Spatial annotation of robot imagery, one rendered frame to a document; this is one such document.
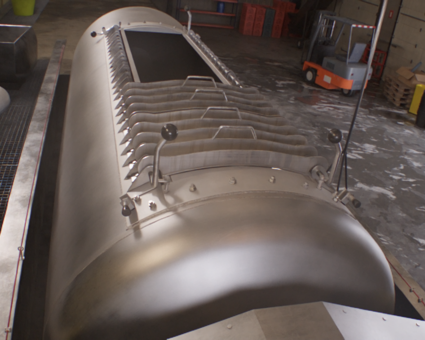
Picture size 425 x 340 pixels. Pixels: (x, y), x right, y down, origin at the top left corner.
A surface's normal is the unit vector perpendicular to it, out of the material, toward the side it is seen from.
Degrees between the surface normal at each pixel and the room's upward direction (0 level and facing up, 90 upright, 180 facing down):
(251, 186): 1
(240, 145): 90
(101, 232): 43
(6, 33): 90
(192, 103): 90
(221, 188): 9
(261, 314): 0
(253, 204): 5
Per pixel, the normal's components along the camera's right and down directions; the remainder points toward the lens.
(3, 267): 0.14, -0.86
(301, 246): 0.36, 0.00
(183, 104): 0.25, 0.50
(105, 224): -0.55, -0.63
